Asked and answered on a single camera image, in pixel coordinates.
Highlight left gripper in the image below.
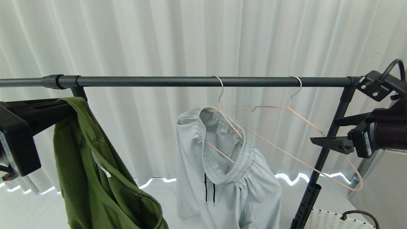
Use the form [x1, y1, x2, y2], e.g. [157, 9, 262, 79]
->
[0, 98, 77, 177]

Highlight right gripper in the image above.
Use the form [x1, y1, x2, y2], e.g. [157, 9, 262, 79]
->
[311, 112, 407, 158]

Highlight pink clothes hanger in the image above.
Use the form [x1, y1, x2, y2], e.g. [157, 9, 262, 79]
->
[203, 76, 245, 164]
[232, 76, 363, 191]

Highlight green garment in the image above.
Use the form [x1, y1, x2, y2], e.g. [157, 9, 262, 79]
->
[52, 97, 169, 229]

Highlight pale grey shorts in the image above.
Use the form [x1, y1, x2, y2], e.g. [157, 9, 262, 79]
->
[176, 107, 283, 229]

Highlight white laundry basket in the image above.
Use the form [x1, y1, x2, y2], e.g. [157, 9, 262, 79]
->
[304, 209, 380, 229]

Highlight black clothes rack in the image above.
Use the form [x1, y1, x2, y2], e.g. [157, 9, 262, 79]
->
[0, 75, 363, 229]

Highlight white curtain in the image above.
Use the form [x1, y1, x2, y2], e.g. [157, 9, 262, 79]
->
[0, 0, 407, 195]

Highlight black cable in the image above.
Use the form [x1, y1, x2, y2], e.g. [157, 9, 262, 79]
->
[380, 59, 407, 81]

